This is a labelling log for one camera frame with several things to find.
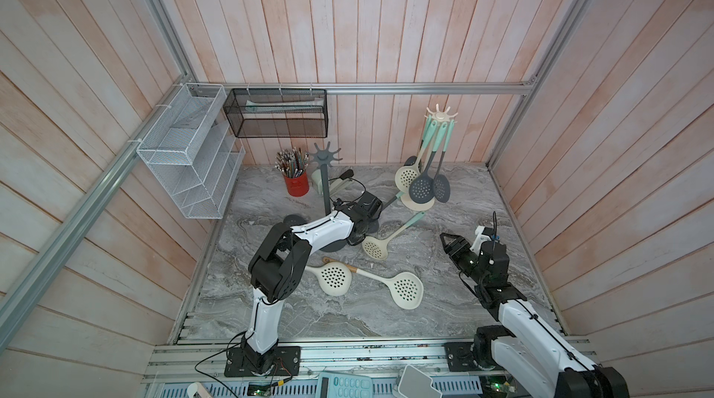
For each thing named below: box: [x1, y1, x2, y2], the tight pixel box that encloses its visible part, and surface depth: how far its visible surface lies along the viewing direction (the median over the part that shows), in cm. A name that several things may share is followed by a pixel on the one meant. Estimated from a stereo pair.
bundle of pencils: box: [274, 146, 310, 178], surface depth 101 cm
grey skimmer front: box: [432, 119, 455, 203], surface depth 97 cm
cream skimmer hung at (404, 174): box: [394, 119, 438, 194], surface depth 100 cm
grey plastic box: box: [397, 364, 443, 398], surface depth 64 cm
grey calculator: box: [314, 371, 373, 398], surface depth 70 cm
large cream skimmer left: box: [304, 261, 353, 297], surface depth 87 cm
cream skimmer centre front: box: [322, 256, 424, 310], surface depth 87 cm
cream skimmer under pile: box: [362, 212, 426, 261], surface depth 97 cm
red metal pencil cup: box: [284, 171, 310, 198], surface depth 111 cm
